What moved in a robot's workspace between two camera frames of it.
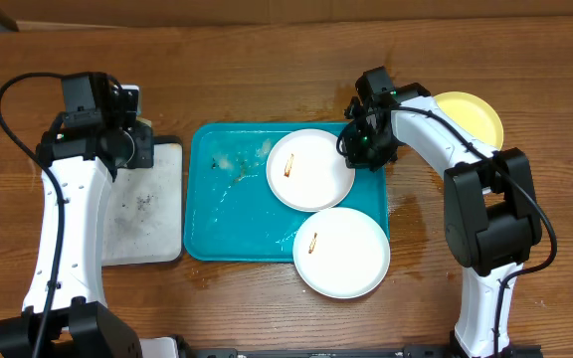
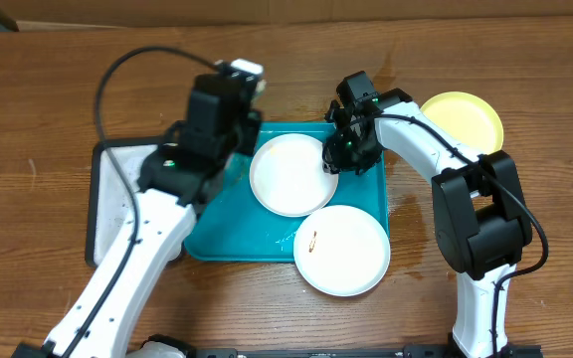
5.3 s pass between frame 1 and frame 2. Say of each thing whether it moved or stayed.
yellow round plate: stayed
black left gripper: moved
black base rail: stayed
